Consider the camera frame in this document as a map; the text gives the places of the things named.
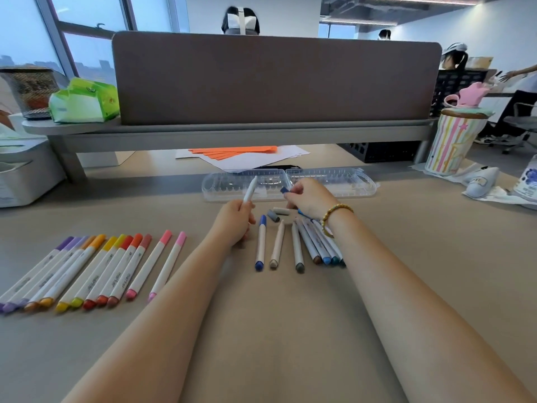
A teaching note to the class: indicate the group of cool-coloured white markers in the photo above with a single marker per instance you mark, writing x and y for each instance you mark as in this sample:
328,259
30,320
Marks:
260,243

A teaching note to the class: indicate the green tissue pack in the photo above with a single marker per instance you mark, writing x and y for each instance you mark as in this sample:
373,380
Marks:
84,102

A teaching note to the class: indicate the person's right forearm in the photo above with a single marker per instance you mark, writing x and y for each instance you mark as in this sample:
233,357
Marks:
411,323

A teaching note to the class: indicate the person's left hand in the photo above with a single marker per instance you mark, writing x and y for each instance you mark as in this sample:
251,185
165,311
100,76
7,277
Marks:
233,222

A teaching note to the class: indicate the white plush toy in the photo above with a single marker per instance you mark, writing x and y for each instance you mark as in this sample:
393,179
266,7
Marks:
482,182

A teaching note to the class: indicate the dark window frame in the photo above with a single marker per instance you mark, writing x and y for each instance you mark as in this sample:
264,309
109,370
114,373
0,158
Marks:
90,27

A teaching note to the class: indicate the person's right hand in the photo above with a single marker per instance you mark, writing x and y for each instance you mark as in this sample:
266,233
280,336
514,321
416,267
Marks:
312,197

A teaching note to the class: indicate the black mesh pen holder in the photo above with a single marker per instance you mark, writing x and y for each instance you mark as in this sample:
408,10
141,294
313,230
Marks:
31,92

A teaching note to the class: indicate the black plastic file rack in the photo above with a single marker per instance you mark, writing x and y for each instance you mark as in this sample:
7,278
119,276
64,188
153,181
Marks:
451,85

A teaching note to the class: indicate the white tissue paper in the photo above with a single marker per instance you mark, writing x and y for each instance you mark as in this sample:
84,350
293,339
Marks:
503,197

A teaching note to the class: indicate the white desk organizer box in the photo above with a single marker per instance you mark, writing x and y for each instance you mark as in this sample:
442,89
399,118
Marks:
25,180

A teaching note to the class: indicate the papers with orange sheet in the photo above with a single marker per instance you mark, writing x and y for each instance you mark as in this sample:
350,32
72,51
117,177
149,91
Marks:
260,161

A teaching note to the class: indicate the black smartphone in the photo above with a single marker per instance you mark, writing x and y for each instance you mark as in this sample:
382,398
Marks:
277,167

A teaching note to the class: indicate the group of warm-coloured white markers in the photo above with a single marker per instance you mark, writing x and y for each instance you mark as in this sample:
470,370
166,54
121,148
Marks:
149,264

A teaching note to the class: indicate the clear plastic marker case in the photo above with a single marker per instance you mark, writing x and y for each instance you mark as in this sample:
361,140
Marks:
348,182

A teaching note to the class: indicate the orange paper sheet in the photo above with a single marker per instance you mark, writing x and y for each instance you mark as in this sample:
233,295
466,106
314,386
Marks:
235,151

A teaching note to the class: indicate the brown fabric desk divider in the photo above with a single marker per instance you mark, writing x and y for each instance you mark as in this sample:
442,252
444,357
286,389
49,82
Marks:
277,79

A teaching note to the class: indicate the person's left forearm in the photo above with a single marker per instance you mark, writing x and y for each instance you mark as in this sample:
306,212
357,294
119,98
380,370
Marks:
155,327

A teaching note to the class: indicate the navy-ended white marker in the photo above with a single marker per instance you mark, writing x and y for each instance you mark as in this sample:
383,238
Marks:
250,189

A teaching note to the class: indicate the striped tumbler pink lid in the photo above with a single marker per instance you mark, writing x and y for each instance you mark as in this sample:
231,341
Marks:
453,142

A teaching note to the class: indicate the grey desk riser shelf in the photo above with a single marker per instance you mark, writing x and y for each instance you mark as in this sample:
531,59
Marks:
251,134

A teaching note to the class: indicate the grey office chair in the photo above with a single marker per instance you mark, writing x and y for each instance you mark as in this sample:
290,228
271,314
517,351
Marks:
522,123

